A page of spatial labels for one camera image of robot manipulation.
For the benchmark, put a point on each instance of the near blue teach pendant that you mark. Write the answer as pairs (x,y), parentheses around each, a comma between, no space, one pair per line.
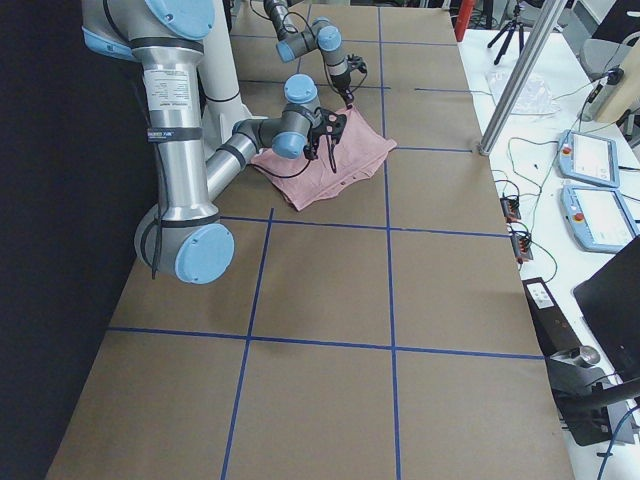
(599,218)

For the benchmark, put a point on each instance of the black camera tripod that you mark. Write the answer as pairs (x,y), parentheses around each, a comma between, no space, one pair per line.
(514,27)

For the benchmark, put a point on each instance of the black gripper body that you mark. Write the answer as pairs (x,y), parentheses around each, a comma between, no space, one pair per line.
(327,131)
(342,86)

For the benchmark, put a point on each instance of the red cylinder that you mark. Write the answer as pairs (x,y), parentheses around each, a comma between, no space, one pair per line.
(465,11)

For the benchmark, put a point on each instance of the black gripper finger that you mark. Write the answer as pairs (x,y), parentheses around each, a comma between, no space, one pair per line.
(331,156)
(348,99)

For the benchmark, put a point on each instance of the black laptop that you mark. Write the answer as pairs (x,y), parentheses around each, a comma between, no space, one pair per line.
(609,302)

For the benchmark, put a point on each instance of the orange terminal board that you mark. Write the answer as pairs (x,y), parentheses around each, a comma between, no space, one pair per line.
(510,209)
(521,245)

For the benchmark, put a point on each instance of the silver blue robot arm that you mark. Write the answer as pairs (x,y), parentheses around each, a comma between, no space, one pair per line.
(201,132)
(321,35)

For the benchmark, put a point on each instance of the far blue teach pendant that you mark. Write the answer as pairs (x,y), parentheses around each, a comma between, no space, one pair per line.
(588,158)

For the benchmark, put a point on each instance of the clear plastic bag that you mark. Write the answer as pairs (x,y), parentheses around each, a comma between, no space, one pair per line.
(535,98)

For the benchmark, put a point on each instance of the aluminium frame post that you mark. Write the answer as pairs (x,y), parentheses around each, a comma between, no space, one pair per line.
(533,47)

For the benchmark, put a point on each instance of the blue teach pendant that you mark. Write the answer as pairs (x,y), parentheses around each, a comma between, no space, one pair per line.
(588,158)
(599,218)

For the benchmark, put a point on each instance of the black power box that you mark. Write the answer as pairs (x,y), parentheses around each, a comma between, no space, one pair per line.
(553,330)

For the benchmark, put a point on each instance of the pink Snoopy t-shirt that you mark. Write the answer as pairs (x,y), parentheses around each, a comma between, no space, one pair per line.
(358,155)

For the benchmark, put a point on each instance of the orange terminal board far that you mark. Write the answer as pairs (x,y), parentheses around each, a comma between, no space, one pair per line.
(510,209)

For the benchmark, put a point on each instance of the orange terminal board near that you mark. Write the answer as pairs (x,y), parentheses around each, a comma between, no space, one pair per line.
(521,245)

